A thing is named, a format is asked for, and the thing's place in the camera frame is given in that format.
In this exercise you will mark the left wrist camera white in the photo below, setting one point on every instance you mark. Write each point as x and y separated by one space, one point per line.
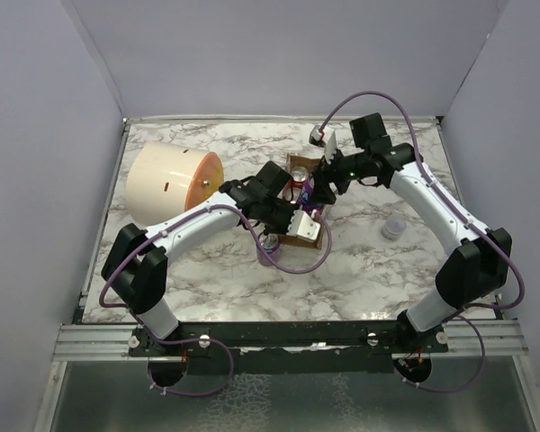
303 226

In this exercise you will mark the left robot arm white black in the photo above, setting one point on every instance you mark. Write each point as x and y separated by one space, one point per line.
136 267

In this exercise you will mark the red cola can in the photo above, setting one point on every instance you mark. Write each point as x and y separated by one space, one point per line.
300 175

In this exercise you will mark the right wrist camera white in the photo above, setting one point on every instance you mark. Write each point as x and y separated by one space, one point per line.
326 139

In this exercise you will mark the black front mounting rail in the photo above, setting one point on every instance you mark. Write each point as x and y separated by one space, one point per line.
286 347

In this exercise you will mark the jute canvas tote bag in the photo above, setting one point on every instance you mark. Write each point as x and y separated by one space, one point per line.
291 193

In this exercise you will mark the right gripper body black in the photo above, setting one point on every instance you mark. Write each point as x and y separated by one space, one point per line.
342 171

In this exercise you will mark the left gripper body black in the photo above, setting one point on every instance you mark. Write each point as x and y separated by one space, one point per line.
276 218

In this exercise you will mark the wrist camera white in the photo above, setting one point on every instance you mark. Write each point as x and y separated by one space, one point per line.
303 226
326 139

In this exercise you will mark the beige round box orange lid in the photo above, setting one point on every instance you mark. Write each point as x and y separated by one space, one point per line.
166 180

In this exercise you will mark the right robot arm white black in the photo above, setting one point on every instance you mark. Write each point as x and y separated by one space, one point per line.
475 265

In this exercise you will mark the purple Fanta can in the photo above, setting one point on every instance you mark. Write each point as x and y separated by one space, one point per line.
304 198

